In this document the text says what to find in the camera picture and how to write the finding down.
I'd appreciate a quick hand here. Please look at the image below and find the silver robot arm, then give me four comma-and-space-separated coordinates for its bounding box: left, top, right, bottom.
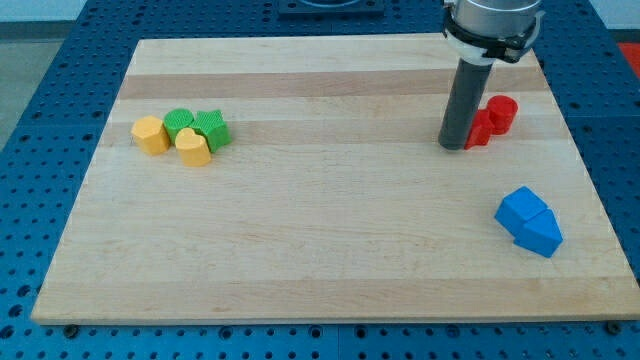
442, 0, 544, 66

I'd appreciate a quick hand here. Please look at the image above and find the wooden board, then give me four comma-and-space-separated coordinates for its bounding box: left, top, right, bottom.
31, 34, 639, 325

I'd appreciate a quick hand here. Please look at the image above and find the green star block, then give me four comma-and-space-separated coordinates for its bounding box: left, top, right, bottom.
190, 109, 232, 153

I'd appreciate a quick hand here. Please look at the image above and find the yellow heart block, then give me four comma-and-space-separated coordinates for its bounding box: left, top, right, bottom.
175, 127, 212, 167

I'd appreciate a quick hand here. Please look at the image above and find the green cylinder block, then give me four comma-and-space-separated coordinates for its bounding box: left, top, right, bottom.
163, 108, 194, 145

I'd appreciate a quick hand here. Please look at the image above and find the red star block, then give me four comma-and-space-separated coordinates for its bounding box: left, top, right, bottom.
464, 109, 494, 150

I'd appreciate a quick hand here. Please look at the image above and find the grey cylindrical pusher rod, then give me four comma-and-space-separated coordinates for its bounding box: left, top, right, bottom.
438, 59, 493, 151

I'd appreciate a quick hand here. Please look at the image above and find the yellow hexagon block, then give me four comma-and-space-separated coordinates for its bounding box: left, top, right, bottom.
130, 116, 171, 156

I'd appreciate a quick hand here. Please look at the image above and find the red cylinder block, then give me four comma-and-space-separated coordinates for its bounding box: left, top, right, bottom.
487, 95, 519, 135

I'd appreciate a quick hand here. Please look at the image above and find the blue cube block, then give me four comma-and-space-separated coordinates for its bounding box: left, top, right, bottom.
494, 186, 548, 236

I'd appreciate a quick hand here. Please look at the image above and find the blue triangular block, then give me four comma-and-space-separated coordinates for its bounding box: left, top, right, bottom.
514, 209, 563, 258

